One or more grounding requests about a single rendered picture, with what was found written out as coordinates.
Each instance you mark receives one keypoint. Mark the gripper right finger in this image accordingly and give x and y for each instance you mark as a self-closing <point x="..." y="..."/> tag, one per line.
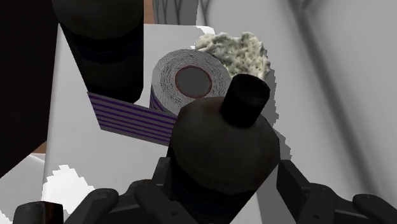
<point x="319" y="201"/>

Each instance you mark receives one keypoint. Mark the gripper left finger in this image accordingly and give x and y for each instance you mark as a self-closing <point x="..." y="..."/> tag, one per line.
<point x="145" y="201"/>

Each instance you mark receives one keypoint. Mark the dark bottle with black cap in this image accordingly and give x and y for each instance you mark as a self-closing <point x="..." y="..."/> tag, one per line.
<point x="217" y="149"/>

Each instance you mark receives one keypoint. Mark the black cylinder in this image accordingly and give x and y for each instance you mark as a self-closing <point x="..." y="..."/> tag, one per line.
<point x="37" y="214"/>

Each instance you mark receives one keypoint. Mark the purple striped toilet paper roll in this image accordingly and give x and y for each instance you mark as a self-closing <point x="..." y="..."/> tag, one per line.
<point x="164" y="77"/>

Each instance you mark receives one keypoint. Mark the beige sponge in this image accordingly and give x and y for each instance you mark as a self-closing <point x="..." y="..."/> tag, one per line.
<point x="238" y="52"/>

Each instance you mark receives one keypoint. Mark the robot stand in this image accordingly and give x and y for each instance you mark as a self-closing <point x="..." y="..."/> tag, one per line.
<point x="21" y="77"/>

